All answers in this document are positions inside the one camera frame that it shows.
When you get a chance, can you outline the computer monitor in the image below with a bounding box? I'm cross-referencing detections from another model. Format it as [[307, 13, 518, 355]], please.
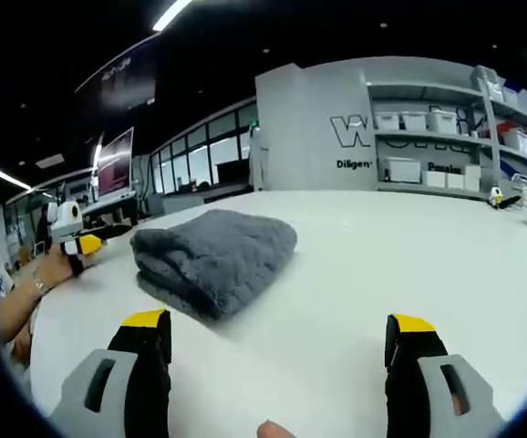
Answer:
[[96, 127, 136, 198]]

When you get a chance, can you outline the person's left hand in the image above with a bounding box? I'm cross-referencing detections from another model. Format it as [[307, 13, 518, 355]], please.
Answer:
[[38, 248, 92, 294]]

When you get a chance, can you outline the grey monitor desk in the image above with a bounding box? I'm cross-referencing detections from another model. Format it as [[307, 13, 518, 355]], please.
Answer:
[[80, 190, 138, 228]]

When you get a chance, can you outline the silver wrist bracelet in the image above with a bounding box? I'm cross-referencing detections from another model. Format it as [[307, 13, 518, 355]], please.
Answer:
[[31, 266, 50, 298]]

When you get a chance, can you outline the person's right hand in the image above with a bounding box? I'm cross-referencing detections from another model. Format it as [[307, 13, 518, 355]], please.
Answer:
[[257, 419, 297, 438]]

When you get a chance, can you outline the hanging dark display screen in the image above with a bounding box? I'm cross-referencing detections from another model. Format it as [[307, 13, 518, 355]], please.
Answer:
[[75, 43, 159, 110]]

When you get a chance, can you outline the grey shelf unit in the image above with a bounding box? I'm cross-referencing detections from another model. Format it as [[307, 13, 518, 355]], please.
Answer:
[[364, 66, 527, 202]]

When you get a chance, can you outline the spare hand-held gripper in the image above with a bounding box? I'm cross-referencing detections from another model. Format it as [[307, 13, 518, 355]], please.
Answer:
[[488, 185, 523, 211]]

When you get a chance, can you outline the grey towel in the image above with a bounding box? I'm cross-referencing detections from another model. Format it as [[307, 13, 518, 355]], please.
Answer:
[[129, 208, 299, 323]]

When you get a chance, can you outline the long ceiling light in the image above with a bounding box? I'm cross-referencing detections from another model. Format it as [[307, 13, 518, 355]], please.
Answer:
[[151, 0, 195, 33], [0, 162, 33, 192]]

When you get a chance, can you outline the group of white storage boxes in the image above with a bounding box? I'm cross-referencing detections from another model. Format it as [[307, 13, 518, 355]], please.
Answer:
[[374, 66, 527, 191]]

